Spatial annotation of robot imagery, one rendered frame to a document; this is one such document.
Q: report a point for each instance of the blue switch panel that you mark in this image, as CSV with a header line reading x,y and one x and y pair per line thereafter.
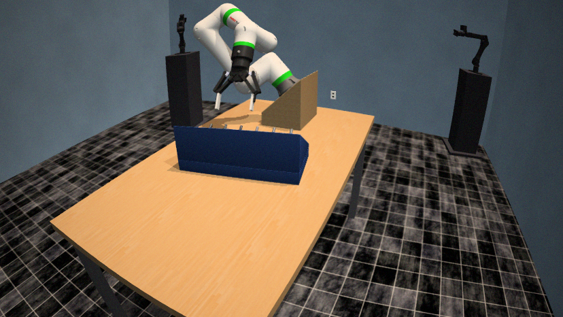
x,y
253,155

